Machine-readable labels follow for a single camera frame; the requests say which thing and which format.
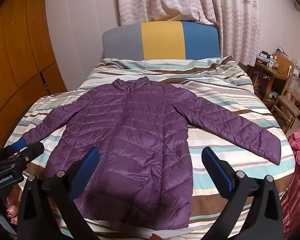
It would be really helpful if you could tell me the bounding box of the wooden wardrobe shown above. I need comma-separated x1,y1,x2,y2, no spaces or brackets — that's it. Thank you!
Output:
0,0,67,155

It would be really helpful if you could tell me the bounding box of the wooden cane chair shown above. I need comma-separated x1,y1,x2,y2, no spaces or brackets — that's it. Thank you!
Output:
271,73,300,134

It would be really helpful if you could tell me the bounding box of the blue patterned tin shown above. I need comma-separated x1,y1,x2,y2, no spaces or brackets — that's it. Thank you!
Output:
256,56,270,67

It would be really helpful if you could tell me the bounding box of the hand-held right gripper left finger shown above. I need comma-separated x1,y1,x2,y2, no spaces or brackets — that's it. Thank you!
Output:
16,147,100,240

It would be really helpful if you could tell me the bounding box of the wooden desk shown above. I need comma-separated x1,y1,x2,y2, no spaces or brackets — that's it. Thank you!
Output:
254,52,296,105

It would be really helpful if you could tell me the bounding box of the grey yellow blue headboard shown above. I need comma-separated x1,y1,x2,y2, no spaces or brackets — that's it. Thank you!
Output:
102,21,220,61

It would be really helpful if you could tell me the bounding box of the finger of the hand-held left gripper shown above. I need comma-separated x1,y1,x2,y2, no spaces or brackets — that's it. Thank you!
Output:
0,142,45,167
0,140,28,161

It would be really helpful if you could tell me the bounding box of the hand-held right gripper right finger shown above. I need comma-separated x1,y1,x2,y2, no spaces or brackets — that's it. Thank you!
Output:
201,146,283,240

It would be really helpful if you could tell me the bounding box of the striped bed duvet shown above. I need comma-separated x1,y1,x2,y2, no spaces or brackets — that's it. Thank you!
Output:
4,55,297,240

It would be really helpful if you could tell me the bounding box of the person's left hand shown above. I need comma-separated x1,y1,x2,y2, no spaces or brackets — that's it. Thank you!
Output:
0,192,20,227

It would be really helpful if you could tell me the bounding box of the purple puffer jacket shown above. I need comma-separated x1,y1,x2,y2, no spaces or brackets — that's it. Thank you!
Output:
21,76,288,232

